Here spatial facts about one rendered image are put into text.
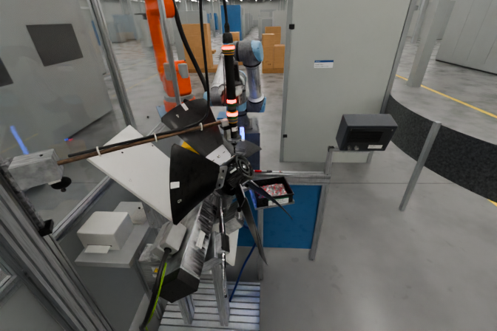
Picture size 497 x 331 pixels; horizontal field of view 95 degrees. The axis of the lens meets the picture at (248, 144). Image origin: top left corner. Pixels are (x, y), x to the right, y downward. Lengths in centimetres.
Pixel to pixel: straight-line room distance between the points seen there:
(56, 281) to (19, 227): 26
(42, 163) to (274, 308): 160
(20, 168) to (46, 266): 36
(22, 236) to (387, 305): 202
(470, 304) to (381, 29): 237
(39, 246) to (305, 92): 251
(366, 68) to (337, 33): 50
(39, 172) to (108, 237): 46
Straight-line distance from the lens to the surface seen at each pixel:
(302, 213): 175
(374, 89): 301
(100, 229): 121
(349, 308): 203
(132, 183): 91
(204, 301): 188
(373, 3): 284
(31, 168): 84
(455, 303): 237
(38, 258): 102
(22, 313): 126
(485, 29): 1117
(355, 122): 136
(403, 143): 271
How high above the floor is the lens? 174
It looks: 29 degrees down
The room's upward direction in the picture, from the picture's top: 2 degrees counter-clockwise
